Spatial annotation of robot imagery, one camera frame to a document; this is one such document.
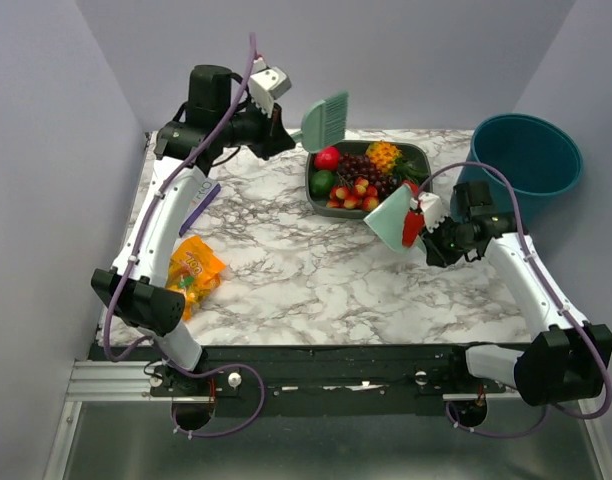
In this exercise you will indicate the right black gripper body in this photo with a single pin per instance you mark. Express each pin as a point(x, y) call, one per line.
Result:
point(447, 242)

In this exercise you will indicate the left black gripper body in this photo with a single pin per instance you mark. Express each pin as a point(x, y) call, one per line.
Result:
point(252, 130)

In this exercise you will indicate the red paper scrap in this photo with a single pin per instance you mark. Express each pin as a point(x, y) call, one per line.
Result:
point(414, 221)

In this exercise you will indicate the mint green hand brush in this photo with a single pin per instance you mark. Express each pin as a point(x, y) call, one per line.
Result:
point(324, 124)

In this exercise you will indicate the mint green dustpan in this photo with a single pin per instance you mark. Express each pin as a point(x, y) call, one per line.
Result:
point(388, 221)

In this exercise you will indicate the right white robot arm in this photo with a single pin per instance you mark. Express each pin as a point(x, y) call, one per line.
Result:
point(567, 357)

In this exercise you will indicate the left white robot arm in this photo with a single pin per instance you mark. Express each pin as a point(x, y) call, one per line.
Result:
point(223, 110)

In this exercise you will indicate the red apple back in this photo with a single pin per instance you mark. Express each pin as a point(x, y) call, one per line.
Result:
point(327, 159)

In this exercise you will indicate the green lime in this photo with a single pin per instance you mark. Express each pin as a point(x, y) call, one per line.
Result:
point(321, 183)

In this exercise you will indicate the purple grape bunch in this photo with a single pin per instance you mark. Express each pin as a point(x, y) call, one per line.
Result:
point(364, 169)

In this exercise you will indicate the orange pineapple toy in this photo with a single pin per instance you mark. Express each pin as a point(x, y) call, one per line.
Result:
point(383, 155)

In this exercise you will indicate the teal plastic waste bin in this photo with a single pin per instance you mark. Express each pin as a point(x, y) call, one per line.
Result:
point(540, 161)

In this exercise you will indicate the orange snack bag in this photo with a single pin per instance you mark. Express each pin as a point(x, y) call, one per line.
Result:
point(195, 272)

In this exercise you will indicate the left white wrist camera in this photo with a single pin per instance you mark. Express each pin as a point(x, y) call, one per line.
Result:
point(266, 85)

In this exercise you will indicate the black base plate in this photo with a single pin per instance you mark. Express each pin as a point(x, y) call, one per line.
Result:
point(305, 382)

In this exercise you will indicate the aluminium rail frame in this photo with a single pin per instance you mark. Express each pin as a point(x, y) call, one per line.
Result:
point(112, 428)

